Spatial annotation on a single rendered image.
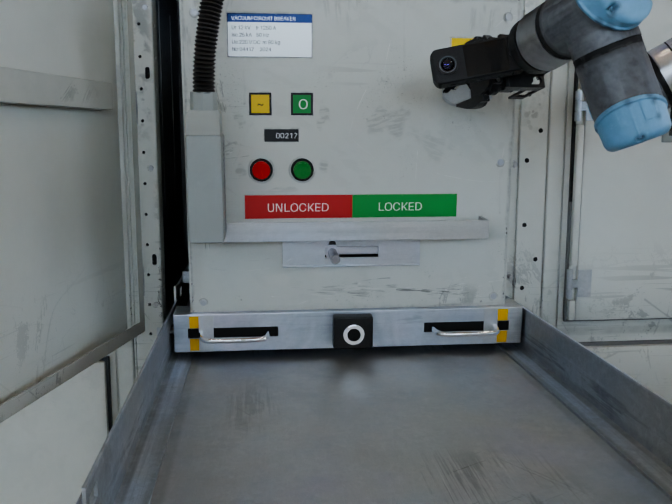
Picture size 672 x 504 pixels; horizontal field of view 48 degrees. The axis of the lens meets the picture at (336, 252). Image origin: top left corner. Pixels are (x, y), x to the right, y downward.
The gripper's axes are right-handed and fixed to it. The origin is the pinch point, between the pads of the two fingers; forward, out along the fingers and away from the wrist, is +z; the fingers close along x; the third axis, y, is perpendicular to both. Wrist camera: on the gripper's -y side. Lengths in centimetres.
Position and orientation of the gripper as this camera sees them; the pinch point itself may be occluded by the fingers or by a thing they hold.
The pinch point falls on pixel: (443, 93)
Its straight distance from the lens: 113.4
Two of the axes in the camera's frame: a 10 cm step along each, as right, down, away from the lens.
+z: -3.6, 1.2, 9.3
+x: -1.0, -9.9, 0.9
